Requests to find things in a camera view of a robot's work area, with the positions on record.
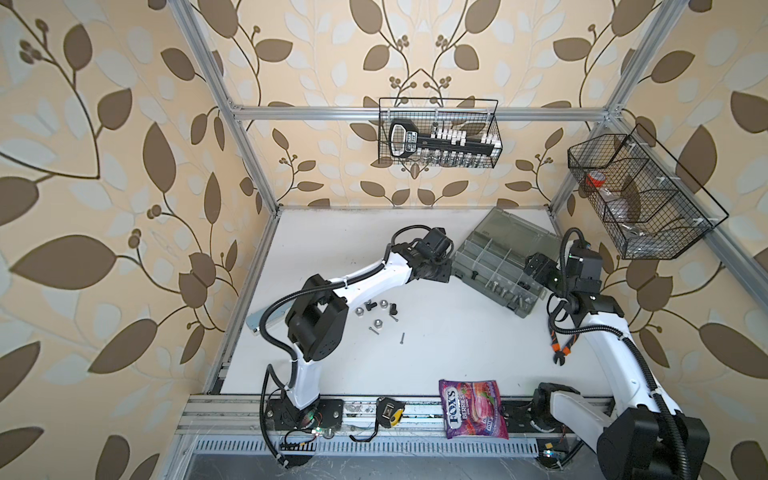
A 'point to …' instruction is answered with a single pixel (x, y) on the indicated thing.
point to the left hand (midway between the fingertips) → (450, 269)
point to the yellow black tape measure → (388, 413)
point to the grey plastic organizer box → (492, 260)
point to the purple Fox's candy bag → (473, 408)
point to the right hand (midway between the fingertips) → (543, 269)
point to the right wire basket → (651, 208)
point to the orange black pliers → (559, 354)
